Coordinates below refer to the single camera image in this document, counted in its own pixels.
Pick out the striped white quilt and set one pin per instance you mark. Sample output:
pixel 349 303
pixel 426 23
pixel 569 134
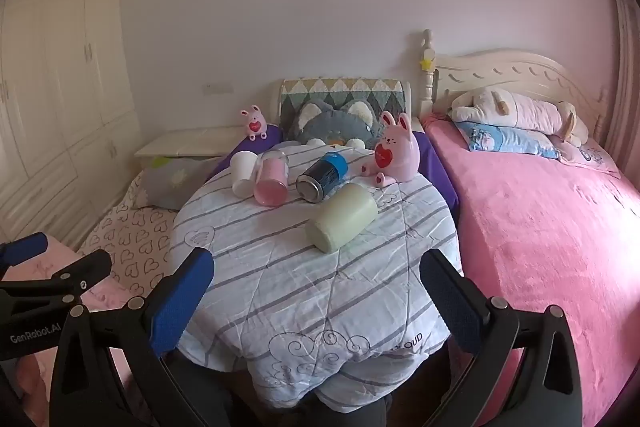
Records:
pixel 300 287

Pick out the pink curtain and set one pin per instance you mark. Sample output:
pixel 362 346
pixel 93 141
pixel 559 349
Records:
pixel 625 57

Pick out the pink printed pillow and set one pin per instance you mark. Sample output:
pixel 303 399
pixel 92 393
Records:
pixel 595 159

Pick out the white cup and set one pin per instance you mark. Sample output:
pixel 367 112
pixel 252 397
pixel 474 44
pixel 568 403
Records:
pixel 242 172

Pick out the blue printed pillow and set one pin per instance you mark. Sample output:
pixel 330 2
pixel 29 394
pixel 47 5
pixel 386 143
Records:
pixel 500 139

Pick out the diamond patterned cloth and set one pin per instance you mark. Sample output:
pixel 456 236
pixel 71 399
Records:
pixel 340 89

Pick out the large pink rabbit toy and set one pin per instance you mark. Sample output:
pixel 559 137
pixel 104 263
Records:
pixel 397 152

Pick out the clear pink cup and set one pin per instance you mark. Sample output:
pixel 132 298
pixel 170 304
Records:
pixel 272 182

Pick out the pink fleece blanket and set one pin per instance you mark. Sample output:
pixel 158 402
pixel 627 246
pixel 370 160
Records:
pixel 540 247

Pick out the grey cat plush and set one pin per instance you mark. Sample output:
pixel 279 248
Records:
pixel 325 122

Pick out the pale pink cloth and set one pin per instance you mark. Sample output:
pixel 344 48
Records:
pixel 107 294

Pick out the purple cloth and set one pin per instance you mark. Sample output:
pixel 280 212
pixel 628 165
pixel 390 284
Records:
pixel 435 167

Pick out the small pink rabbit toy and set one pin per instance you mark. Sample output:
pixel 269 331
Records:
pixel 255 124

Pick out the white nightstand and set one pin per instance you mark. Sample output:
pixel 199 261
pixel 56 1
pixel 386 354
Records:
pixel 190 142

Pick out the cream wardrobe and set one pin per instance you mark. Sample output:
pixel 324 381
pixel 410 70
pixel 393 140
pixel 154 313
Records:
pixel 60 82

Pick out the dark blue metal cup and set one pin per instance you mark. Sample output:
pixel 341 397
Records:
pixel 322 174

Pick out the heart print sheet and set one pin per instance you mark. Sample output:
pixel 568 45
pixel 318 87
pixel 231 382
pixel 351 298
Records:
pixel 135 242

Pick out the grey flower pillow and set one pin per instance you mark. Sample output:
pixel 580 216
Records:
pixel 175 182

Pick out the yellow star ornament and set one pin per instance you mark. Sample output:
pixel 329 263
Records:
pixel 427 64

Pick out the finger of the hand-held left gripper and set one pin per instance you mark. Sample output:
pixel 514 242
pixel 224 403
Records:
pixel 75 274
pixel 22 249

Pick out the pale green cup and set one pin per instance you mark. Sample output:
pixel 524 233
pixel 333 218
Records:
pixel 342 217

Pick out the cream bed headboard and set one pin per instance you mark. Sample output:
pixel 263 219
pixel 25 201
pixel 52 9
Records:
pixel 500 72

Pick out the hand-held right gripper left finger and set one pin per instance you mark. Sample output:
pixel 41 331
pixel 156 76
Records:
pixel 182 302

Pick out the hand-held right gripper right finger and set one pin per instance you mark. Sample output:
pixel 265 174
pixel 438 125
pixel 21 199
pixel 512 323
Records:
pixel 450 302

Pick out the long cream plush toy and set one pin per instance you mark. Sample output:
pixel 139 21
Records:
pixel 525 112

